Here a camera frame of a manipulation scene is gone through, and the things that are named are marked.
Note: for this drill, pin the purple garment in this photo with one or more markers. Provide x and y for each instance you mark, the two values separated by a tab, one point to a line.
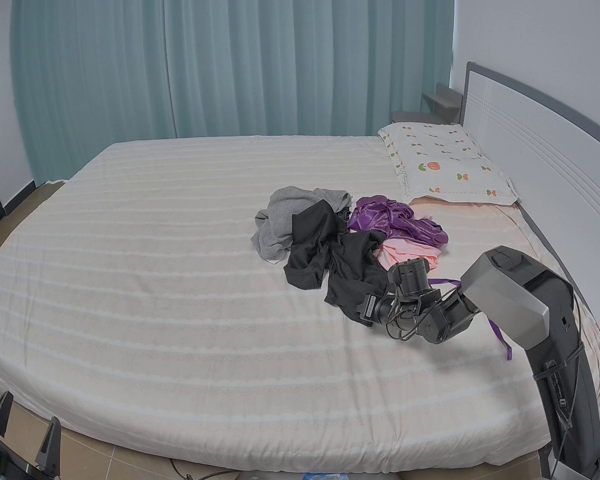
380	213

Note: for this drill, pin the blue-green curtain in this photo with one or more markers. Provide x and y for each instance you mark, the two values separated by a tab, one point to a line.
305	48
90	68

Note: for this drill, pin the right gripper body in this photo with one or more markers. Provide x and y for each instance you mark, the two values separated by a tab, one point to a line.
380	310

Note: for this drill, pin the pink garment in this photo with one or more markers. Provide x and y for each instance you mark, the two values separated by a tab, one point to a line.
410	253

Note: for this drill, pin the white printed pillow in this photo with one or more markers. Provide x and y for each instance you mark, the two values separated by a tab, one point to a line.
445	158

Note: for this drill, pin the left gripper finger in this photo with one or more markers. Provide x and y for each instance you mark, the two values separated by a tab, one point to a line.
50	450
2	418

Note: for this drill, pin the grey bedside table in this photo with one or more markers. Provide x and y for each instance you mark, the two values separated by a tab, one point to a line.
430	113

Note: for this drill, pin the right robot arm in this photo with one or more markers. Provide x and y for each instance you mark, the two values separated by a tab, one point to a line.
505	293

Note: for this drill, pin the grey garment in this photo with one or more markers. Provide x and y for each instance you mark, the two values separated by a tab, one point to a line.
280	218

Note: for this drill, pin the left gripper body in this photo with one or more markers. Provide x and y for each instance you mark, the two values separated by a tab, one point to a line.
27	472

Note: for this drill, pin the black T-shirt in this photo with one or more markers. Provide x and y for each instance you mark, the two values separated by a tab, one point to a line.
340	263

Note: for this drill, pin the bed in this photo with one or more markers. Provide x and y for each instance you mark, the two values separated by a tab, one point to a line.
180	293

